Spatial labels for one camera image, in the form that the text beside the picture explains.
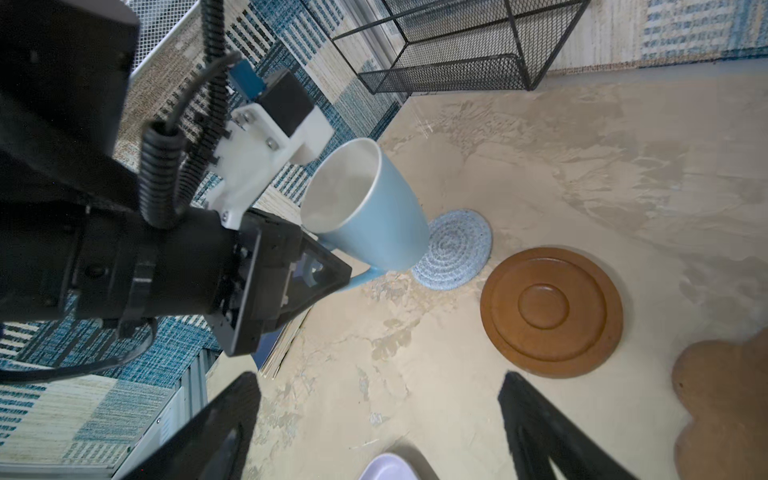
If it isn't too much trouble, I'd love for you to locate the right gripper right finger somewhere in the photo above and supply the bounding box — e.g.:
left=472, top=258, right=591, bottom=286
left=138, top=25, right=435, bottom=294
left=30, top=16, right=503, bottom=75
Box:
left=498, top=371, right=634, bottom=479

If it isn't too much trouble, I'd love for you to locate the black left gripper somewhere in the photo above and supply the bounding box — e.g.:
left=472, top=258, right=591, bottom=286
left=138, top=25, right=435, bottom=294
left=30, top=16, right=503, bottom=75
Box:
left=205, top=209, right=352, bottom=357

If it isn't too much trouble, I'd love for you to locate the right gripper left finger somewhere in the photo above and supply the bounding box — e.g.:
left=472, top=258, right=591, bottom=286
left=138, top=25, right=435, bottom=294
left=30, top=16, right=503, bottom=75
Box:
left=126, top=372, right=261, bottom=479

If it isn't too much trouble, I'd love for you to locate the light blue mug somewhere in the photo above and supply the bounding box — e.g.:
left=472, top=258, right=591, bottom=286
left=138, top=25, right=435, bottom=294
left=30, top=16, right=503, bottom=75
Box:
left=300, top=138, right=429, bottom=289

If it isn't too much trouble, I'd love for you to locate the brown wooden coaster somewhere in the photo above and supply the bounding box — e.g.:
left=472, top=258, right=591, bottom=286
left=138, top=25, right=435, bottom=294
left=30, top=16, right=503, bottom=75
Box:
left=480, top=247, right=624, bottom=379

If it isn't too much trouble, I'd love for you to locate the blue woven round coaster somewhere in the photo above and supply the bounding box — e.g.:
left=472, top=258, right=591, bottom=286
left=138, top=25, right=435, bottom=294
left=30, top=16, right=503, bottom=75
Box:
left=411, top=209, right=492, bottom=291

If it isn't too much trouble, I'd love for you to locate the brown paw shaped coaster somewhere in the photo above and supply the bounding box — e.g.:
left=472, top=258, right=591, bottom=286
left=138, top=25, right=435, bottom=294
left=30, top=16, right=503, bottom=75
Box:
left=672, top=330, right=767, bottom=479

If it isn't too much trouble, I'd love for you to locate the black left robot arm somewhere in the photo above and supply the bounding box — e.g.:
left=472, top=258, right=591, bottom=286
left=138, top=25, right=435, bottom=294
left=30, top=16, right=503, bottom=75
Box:
left=1, top=1, right=351, bottom=385

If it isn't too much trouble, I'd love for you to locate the dark blue book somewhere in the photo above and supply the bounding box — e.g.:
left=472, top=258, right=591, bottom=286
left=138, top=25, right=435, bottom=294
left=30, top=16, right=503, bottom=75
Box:
left=251, top=308, right=311, bottom=379

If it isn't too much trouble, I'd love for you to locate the lilac plastic tray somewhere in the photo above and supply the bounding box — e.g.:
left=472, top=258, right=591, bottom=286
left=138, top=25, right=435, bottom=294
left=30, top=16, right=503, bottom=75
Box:
left=359, top=452, right=419, bottom=480

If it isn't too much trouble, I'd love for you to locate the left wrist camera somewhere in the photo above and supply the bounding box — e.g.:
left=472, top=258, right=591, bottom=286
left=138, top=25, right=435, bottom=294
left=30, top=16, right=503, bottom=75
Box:
left=206, top=60, right=334, bottom=231

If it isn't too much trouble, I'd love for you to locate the black wire mesh shelf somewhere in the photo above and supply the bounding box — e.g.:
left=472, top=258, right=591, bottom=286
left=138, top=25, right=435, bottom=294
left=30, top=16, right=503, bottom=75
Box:
left=303, top=1, right=589, bottom=94

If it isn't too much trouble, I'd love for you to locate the white wire mesh basket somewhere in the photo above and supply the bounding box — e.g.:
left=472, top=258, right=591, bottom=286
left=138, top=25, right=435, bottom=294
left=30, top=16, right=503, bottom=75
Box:
left=124, top=0, right=199, bottom=76

